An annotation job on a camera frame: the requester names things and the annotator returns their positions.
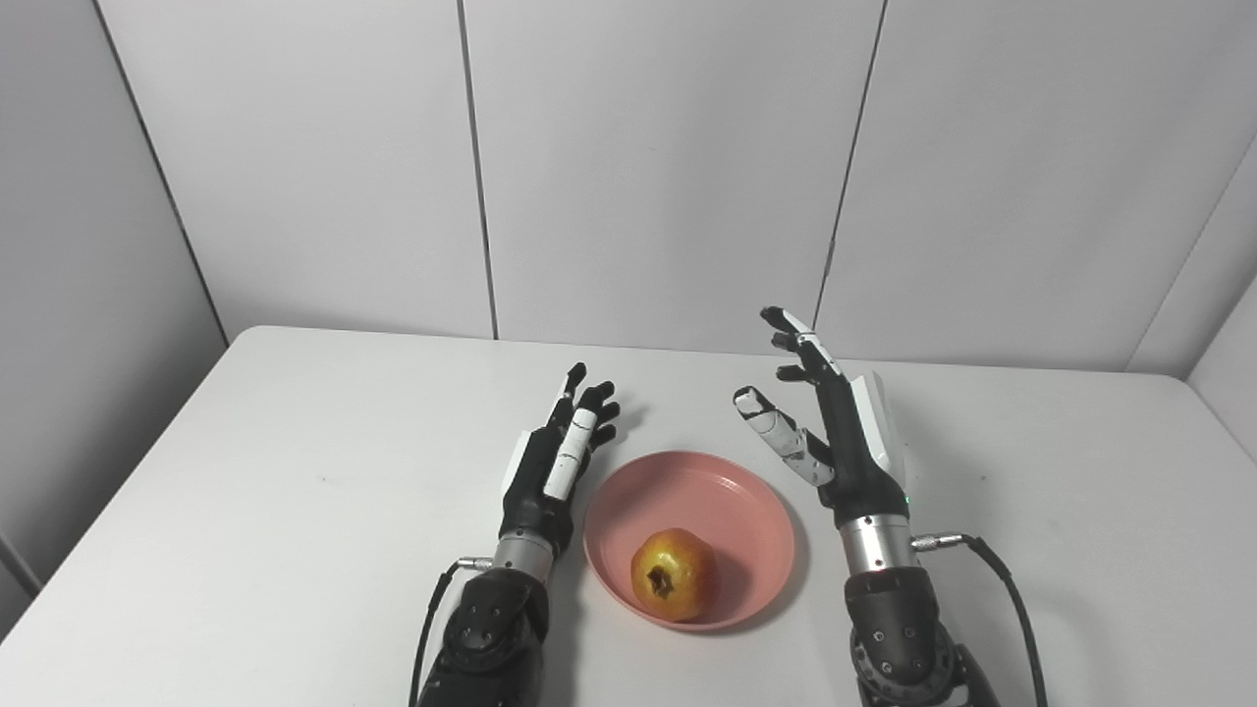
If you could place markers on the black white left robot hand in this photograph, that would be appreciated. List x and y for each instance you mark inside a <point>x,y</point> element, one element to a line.
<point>565,462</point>

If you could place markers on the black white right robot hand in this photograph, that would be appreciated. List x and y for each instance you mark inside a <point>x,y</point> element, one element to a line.
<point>854,462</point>

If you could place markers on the pink round plate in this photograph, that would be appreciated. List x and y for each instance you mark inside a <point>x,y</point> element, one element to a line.
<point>707,501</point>

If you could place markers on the red yellow pomegranate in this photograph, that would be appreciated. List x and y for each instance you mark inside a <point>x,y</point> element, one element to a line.
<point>678,570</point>

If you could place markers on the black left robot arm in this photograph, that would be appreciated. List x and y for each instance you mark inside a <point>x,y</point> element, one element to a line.
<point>491,638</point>

